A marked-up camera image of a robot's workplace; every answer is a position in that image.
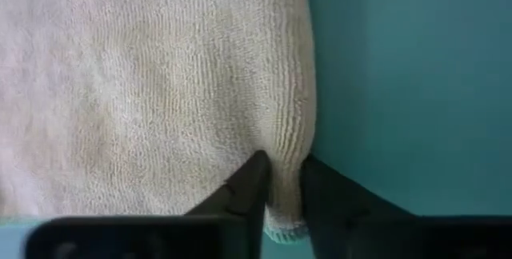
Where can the green table mat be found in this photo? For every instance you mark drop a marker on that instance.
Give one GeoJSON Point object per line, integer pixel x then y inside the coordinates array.
{"type": "Point", "coordinates": [400, 91]}

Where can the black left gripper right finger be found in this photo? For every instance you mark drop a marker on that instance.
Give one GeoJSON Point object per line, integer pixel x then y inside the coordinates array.
{"type": "Point", "coordinates": [400, 239]}

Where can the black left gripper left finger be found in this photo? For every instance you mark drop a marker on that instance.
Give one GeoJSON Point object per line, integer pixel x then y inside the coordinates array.
{"type": "Point", "coordinates": [160, 239]}

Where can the pale grey-green microfiber towel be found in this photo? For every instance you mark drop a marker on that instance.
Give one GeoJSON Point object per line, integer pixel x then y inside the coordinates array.
{"type": "Point", "coordinates": [140, 91]}

